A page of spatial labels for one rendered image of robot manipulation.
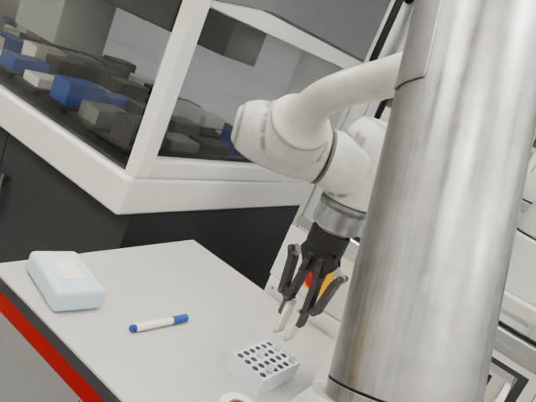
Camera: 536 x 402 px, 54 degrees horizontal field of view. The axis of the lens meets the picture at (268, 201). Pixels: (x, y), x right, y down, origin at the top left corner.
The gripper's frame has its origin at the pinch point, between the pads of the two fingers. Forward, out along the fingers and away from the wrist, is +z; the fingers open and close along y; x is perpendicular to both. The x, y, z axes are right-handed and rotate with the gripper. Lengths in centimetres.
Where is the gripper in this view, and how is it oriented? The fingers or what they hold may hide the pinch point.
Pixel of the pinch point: (289, 320)
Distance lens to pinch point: 104.7
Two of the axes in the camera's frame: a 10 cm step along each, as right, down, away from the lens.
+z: -3.8, 8.9, 2.6
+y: -7.3, -4.6, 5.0
